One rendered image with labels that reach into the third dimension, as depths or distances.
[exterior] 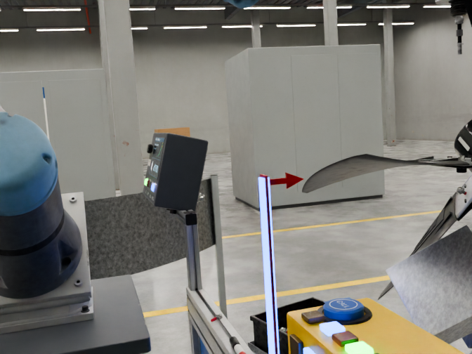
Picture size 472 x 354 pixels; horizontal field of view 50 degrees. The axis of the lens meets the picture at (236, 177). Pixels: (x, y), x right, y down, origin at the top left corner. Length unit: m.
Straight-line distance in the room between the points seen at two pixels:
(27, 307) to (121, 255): 1.79
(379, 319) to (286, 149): 6.66
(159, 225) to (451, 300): 1.98
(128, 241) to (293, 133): 4.90
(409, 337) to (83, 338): 0.42
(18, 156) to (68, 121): 6.14
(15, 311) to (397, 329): 0.52
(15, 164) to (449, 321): 0.64
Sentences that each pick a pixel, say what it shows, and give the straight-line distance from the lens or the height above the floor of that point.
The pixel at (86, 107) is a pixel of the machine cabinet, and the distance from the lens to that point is 6.76.
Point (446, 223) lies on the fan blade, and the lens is 1.00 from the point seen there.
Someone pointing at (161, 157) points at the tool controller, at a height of 1.19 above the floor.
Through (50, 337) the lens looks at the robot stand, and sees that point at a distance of 0.75.
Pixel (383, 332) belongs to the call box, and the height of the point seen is 1.07.
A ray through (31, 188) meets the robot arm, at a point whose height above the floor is 1.21.
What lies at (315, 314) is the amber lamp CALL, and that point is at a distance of 0.52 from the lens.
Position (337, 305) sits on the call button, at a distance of 0.53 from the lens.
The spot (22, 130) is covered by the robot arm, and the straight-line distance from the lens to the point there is 0.65.
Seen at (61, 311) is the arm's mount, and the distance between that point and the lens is 0.79.
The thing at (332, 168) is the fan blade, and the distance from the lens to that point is 0.76.
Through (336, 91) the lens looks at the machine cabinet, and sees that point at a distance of 7.45.
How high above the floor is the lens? 1.27
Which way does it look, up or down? 6 degrees down
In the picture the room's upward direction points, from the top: 4 degrees counter-clockwise
